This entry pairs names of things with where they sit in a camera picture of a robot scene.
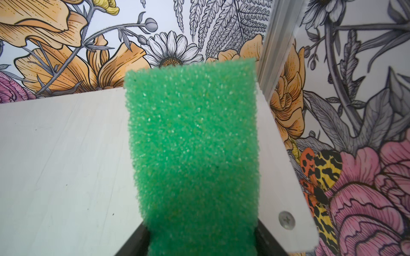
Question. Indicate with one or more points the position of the green scouring sponge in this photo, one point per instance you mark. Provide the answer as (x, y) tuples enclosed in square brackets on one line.
[(194, 149)]

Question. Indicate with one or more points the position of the white two-tier shelf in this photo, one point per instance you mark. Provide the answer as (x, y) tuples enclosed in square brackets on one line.
[(67, 180)]

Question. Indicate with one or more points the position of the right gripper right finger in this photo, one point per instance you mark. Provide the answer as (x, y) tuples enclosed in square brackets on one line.
[(266, 244)]

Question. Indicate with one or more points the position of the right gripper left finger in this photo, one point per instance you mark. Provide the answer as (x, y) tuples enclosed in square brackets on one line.
[(137, 244)]

